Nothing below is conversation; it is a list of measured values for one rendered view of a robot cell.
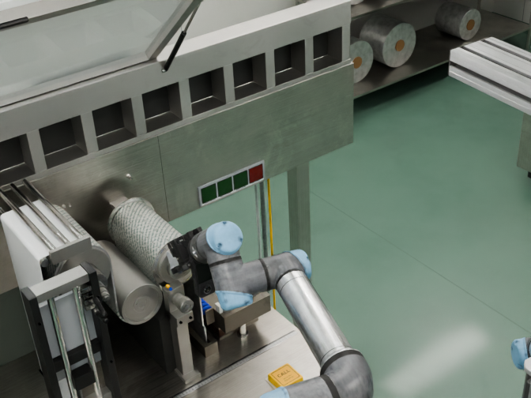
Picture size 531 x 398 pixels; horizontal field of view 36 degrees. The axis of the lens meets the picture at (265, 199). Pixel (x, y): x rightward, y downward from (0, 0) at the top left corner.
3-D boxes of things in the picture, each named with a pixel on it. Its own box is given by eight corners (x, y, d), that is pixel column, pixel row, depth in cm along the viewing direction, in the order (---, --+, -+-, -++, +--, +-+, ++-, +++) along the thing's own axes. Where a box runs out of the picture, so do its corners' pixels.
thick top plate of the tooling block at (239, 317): (225, 334, 234) (224, 317, 231) (154, 268, 262) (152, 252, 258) (271, 310, 242) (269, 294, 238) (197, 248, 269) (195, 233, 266)
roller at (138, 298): (125, 332, 215) (118, 296, 209) (81, 284, 233) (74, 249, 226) (164, 312, 221) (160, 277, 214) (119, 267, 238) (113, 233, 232)
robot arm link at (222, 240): (218, 260, 179) (208, 222, 180) (200, 268, 189) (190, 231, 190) (250, 252, 183) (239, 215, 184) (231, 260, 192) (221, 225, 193)
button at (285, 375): (283, 394, 223) (283, 388, 222) (267, 380, 228) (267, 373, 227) (303, 382, 226) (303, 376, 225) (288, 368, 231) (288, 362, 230)
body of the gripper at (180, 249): (190, 232, 208) (208, 223, 197) (205, 264, 207) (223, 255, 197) (164, 244, 204) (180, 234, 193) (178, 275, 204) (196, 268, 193)
